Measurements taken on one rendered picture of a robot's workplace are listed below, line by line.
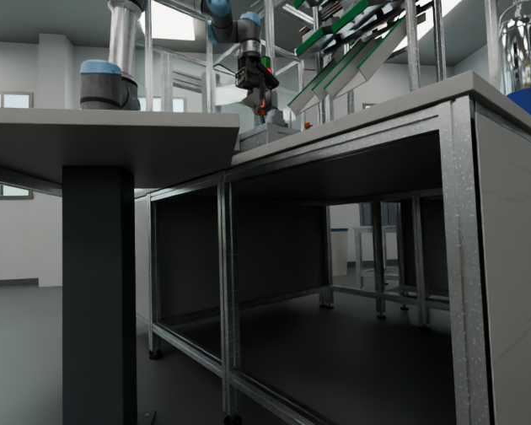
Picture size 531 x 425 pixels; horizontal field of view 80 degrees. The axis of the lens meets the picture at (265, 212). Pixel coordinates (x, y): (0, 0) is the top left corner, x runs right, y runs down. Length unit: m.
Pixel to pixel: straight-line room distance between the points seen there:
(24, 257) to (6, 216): 0.58
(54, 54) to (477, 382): 5.19
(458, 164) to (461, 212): 0.08
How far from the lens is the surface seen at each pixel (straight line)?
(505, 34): 1.74
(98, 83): 1.14
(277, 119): 1.26
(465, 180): 0.58
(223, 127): 0.64
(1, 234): 5.30
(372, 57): 0.92
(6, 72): 5.70
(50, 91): 5.08
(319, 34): 1.08
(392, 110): 0.64
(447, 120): 0.60
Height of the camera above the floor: 0.63
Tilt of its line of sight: 3 degrees up
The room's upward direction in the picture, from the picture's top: 2 degrees counter-clockwise
